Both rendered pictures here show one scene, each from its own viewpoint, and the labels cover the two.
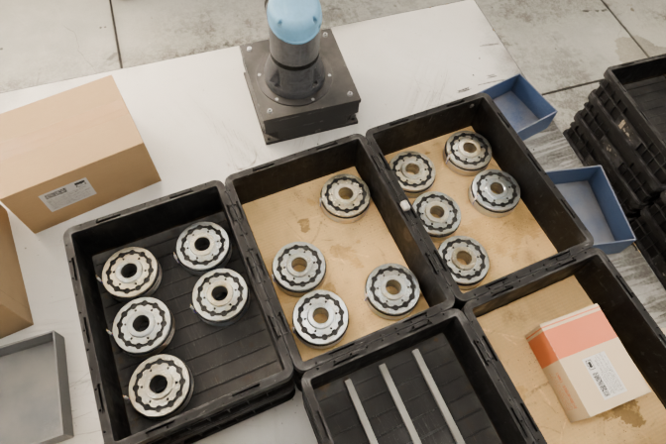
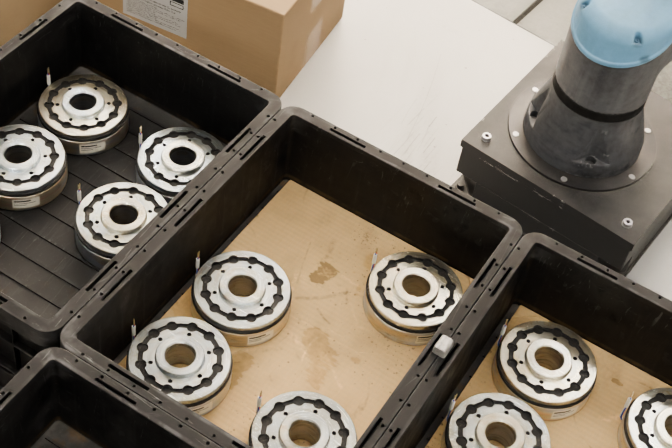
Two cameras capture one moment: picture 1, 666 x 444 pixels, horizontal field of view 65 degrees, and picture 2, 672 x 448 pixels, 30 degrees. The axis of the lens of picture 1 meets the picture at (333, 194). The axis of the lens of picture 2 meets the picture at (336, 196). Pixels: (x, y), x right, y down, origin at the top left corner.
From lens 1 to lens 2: 0.62 m
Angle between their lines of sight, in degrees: 32
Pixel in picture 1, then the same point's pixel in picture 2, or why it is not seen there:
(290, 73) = (558, 106)
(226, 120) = (442, 121)
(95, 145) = not seen: outside the picture
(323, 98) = (580, 193)
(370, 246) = (361, 381)
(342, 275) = (279, 366)
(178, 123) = (382, 71)
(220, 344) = (55, 269)
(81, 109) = not seen: outside the picture
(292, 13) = (616, 6)
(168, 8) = not seen: hidden behind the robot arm
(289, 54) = (571, 67)
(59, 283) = not seen: hidden behind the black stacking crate
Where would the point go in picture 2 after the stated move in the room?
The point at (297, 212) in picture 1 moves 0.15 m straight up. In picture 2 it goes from (337, 253) to (354, 160)
